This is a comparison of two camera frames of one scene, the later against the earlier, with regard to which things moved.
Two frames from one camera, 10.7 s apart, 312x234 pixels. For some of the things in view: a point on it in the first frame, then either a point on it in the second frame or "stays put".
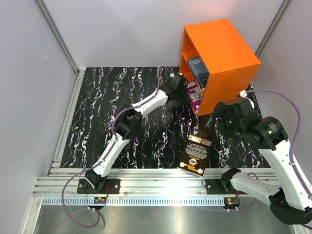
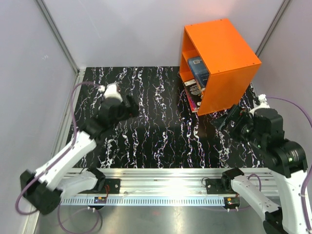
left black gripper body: [182, 96] -> [125, 113]
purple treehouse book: [195, 95] stays put
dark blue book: [199, 70] stays put
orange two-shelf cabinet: [233, 68] stays put
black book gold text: [195, 155] -> [194, 90]
